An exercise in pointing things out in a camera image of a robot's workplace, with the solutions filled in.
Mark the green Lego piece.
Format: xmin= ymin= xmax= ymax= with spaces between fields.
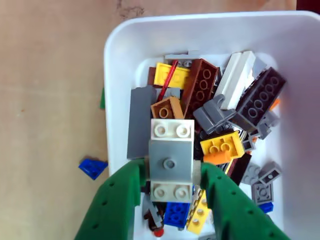
xmin=99 ymin=87 xmax=106 ymax=110

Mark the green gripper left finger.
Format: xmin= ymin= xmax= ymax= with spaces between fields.
xmin=74 ymin=157 xmax=151 ymax=240

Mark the white and grey Lego assembly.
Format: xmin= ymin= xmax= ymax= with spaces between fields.
xmin=148 ymin=118 xmax=196 ymax=203

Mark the dark brown Lego slat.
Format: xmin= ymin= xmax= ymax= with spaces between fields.
xmin=226 ymin=152 xmax=253 ymax=186

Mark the reddish brown Lego brick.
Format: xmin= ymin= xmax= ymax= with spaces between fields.
xmin=181 ymin=58 xmax=221 ymax=118

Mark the long white Lego brick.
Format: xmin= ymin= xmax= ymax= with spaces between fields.
xmin=216 ymin=50 xmax=257 ymax=111

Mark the yellow upturned Lego brick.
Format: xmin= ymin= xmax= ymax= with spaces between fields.
xmin=199 ymin=129 xmax=245 ymax=163

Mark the dark brown Lego brick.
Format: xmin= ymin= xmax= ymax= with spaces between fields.
xmin=234 ymin=66 xmax=287 ymax=133

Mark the dark grey Lego figure piece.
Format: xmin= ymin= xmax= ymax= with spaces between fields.
xmin=142 ymin=199 xmax=165 ymax=230

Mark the small blue Lego piece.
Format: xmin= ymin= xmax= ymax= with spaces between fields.
xmin=258 ymin=202 xmax=275 ymax=213

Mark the tall dark grey Lego brick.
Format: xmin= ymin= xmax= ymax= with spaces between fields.
xmin=126 ymin=84 xmax=158 ymax=160

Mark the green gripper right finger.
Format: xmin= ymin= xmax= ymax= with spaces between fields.
xmin=192 ymin=161 xmax=292 ymax=240

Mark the yellow Technic brick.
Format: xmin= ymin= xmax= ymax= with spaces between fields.
xmin=186 ymin=189 xmax=213 ymax=235

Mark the dark grey Lego clip piece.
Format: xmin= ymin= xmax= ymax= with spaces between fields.
xmin=192 ymin=94 xmax=237 ymax=135

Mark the flat grey Lego plate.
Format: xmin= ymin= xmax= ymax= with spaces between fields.
xmin=164 ymin=49 xmax=201 ymax=66

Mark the white plastic bin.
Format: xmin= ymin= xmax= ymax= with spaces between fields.
xmin=103 ymin=10 xmax=320 ymax=240

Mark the transparent red Lego bar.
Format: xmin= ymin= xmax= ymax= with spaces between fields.
xmin=157 ymin=59 xmax=180 ymax=101

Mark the blue Lego brick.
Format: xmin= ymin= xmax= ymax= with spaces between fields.
xmin=163 ymin=201 xmax=191 ymax=227

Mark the blue Lego wedge plate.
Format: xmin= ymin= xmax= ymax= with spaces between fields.
xmin=78 ymin=157 xmax=109 ymax=180

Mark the tan brown Lego slope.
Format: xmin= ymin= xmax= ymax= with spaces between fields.
xmin=150 ymin=96 xmax=187 ymax=120

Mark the small orange Lego piece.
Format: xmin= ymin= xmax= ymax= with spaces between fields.
xmin=269 ymin=98 xmax=281 ymax=112

